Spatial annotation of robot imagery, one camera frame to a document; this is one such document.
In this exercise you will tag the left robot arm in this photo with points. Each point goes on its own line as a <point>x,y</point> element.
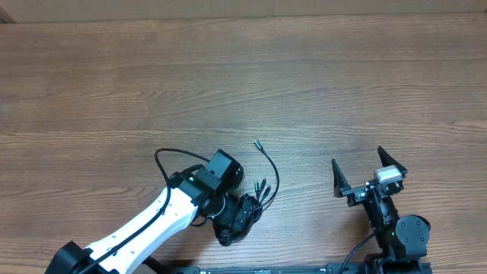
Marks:
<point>201,191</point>

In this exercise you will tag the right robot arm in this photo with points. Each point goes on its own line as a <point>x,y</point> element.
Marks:
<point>397,243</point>

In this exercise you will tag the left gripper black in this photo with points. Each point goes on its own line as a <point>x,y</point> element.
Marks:
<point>228,215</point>

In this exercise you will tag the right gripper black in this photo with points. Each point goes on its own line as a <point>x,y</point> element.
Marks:
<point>358,194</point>

